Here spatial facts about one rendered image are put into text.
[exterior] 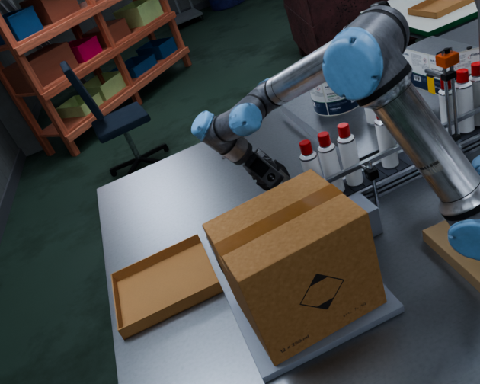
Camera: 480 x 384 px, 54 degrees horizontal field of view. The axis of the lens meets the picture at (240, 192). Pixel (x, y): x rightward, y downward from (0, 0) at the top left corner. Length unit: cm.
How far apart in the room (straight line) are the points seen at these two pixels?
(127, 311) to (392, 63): 99
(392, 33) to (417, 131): 18
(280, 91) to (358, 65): 36
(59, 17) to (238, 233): 443
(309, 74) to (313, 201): 30
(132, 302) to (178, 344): 25
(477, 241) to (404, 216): 43
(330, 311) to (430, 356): 22
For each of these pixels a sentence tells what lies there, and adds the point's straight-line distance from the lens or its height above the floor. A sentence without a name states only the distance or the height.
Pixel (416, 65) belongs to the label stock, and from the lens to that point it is 187.
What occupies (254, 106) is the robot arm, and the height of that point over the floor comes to 128.
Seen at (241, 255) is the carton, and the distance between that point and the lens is 98.
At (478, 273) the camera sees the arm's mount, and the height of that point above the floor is 87.
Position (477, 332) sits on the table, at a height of 83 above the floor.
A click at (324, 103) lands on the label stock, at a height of 94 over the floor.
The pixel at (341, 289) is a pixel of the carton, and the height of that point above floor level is 96.
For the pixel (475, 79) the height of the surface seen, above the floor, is 104.
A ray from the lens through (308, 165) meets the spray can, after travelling 138.
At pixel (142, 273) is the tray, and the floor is 83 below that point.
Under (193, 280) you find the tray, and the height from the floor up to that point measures 83.
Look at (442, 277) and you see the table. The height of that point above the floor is 83.
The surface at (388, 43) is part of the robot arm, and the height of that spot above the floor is 142.
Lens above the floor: 173
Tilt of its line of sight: 32 degrees down
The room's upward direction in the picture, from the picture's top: 21 degrees counter-clockwise
